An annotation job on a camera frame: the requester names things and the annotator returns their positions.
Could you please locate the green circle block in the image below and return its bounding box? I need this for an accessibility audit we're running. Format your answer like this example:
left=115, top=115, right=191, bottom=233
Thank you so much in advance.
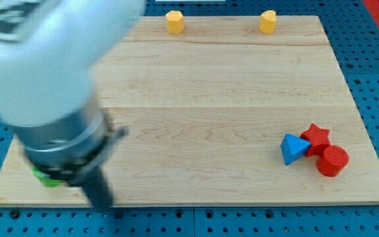
left=32, top=167, right=63, bottom=188

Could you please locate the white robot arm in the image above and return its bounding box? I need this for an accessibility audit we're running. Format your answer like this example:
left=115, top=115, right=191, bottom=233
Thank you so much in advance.
left=0, top=0, right=145, bottom=182

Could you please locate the wooden board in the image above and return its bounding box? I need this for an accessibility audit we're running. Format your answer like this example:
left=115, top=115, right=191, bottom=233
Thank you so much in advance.
left=0, top=14, right=379, bottom=209

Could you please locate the yellow hexagon block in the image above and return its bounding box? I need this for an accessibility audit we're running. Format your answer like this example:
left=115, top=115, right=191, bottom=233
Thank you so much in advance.
left=165, top=11, right=184, bottom=34

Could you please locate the blue triangle block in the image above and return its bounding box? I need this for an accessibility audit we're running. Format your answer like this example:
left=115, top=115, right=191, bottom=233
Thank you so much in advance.
left=280, top=133, right=311, bottom=165

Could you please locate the black pusher rod tool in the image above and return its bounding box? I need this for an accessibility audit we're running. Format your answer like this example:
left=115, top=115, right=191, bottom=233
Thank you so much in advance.
left=67, top=167, right=113, bottom=212

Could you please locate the yellow heart block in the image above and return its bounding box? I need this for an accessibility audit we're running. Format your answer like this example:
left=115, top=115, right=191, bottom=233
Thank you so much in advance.
left=258, top=10, right=277, bottom=34

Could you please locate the red star block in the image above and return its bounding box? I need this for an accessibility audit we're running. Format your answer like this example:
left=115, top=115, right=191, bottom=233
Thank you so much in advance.
left=300, top=123, right=331, bottom=157

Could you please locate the red cylinder block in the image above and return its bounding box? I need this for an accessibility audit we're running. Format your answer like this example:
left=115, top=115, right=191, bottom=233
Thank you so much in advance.
left=316, top=145, right=349, bottom=177

